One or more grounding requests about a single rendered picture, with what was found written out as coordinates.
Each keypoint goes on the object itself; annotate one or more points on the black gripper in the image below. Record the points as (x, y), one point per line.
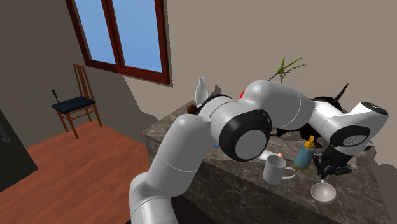
(336, 158)

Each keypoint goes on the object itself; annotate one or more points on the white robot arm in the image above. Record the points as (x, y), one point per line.
(186, 145)

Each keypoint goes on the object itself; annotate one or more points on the blue bottle with yellow cap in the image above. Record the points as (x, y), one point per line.
(304, 156)

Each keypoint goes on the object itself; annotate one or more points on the white ladle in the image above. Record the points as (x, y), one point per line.
(323, 192)

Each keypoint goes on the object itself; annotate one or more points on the white mug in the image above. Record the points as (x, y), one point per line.
(274, 170)

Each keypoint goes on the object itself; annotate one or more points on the white tube with pink tip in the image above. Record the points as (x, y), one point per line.
(266, 155)

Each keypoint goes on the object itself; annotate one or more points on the green plant sprig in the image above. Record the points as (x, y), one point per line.
(282, 67)

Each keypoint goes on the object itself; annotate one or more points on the small red object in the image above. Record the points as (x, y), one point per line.
(242, 94)

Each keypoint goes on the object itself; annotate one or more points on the white bottle vase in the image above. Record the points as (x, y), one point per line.
(202, 91)

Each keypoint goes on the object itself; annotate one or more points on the small brown object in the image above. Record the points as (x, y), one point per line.
(191, 109)

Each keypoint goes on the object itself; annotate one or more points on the red-framed window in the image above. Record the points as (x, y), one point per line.
(136, 34)

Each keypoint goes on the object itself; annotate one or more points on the wooden chair with blue seat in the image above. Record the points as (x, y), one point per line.
(74, 104)

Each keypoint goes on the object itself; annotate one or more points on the black screwdriver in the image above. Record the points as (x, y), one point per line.
(55, 96)

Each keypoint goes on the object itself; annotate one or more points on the black cabinet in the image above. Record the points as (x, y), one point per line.
(14, 152)

